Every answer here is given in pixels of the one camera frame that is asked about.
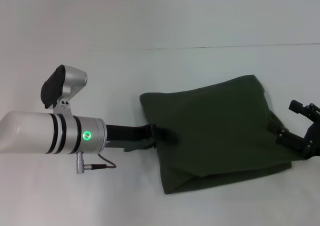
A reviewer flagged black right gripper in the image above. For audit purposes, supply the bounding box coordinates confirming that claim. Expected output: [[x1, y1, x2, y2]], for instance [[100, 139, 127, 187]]
[[275, 99, 320, 160]]

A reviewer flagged dark green FREE T-shirt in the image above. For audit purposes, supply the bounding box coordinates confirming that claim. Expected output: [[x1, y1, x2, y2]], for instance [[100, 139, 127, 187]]
[[138, 73, 294, 196]]

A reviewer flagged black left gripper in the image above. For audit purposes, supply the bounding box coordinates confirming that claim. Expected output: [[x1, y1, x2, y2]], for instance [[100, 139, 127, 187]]
[[104, 123, 179, 152]]

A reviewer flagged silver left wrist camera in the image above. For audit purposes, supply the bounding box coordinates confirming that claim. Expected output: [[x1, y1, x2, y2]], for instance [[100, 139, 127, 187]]
[[40, 64, 89, 117]]

